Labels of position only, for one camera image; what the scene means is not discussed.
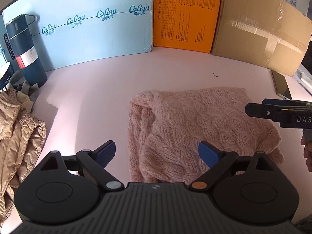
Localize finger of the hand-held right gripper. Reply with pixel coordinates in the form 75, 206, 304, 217
245, 102, 283, 123
262, 98, 312, 109

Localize pink knit sweater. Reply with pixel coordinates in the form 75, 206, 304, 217
128, 86, 284, 183

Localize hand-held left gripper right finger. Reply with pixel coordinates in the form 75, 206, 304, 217
189, 140, 273, 192

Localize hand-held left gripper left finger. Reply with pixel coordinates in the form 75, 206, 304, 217
39, 140, 123, 192

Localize light blue carton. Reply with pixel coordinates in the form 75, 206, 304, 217
2, 0, 154, 72

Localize orange printed box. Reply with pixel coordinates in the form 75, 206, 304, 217
153, 0, 223, 53

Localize dark blue striped box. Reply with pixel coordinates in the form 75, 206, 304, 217
0, 15, 12, 65

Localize beige quilted jacket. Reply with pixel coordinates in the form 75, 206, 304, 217
0, 89, 47, 225

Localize grey cloth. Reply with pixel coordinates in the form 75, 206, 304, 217
7, 71, 40, 111

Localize dark teal thermos bottle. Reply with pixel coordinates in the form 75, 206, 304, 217
5, 14, 48, 88

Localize person's right hand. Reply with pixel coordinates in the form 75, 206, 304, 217
300, 133, 312, 172

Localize brown cardboard box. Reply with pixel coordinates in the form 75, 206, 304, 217
211, 0, 312, 77

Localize black smartphone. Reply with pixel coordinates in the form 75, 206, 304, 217
271, 69, 292, 100

